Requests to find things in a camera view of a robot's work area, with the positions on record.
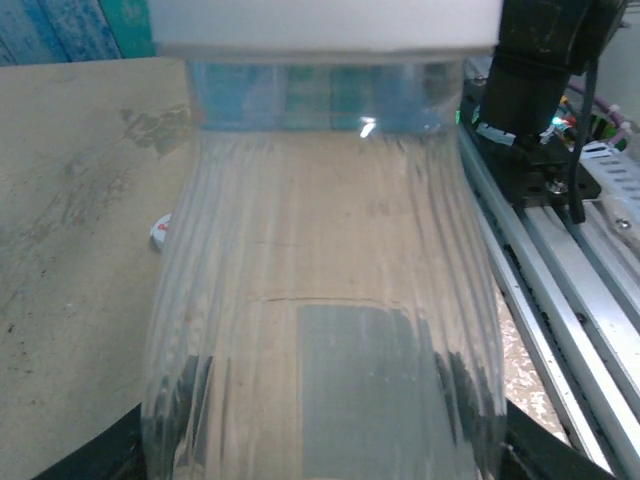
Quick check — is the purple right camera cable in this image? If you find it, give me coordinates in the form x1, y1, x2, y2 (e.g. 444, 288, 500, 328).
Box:
563, 81, 640, 147

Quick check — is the white cap with red mark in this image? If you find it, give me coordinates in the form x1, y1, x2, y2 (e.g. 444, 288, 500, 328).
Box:
149, 213, 174, 252

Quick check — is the small circuit board with LEDs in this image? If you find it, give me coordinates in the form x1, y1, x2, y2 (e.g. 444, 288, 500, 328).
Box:
540, 113, 577, 147

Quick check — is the slotted grey cable duct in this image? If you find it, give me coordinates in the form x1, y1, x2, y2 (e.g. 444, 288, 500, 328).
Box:
582, 143, 640, 202

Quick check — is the aluminium mounting rail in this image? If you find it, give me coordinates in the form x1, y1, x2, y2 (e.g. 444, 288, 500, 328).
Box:
457, 57, 640, 480

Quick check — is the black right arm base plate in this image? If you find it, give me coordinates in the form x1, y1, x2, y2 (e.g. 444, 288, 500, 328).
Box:
502, 159, 604, 212

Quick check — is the clear bottle with green label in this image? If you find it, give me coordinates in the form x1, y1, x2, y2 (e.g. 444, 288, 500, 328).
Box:
139, 47, 509, 480

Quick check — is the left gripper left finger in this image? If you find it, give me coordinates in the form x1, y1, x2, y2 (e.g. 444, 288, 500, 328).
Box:
43, 404, 147, 480

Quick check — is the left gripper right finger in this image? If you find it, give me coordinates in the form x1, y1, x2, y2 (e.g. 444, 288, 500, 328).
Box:
498, 413, 617, 480

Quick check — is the white plastic bottle cap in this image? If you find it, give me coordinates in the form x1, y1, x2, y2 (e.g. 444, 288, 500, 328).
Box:
148, 0, 504, 57

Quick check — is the black base cable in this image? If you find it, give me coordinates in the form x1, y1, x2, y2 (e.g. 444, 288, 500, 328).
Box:
568, 58, 602, 227

